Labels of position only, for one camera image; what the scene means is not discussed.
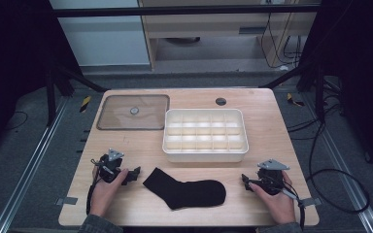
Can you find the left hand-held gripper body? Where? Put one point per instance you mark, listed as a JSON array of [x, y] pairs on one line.
[[110, 168]]

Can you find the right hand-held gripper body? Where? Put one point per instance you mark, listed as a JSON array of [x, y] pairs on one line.
[[270, 179]]

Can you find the white compartment storage box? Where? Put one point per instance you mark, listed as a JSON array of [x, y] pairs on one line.
[[204, 157]]

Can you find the black sock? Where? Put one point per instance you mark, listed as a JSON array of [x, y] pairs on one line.
[[187, 192]]

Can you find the person's right hand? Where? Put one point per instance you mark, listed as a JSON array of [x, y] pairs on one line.
[[280, 207]]

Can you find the person's left hand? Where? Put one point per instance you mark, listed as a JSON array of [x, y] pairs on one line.
[[102, 197]]

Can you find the grey tape strip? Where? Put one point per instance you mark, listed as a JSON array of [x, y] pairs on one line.
[[66, 201], [311, 202]]

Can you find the transparent box lid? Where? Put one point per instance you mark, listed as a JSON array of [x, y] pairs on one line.
[[119, 113]]

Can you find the yellow black striped tape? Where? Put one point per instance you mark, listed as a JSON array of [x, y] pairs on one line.
[[85, 104], [294, 101]]

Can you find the black metal stand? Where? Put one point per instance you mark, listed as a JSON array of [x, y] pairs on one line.
[[319, 97], [50, 97]]

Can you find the white cabinet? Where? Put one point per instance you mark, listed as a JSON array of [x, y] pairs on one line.
[[103, 42]]

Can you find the dark curtain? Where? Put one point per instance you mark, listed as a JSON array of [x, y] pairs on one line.
[[13, 64], [362, 64]]

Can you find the light wooden desk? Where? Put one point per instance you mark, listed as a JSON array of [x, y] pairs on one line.
[[207, 24]]

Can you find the aluminium floor rail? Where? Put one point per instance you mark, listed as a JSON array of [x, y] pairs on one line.
[[29, 165], [343, 171]]

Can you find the black horizontal frame bar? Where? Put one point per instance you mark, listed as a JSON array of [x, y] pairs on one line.
[[175, 10]]

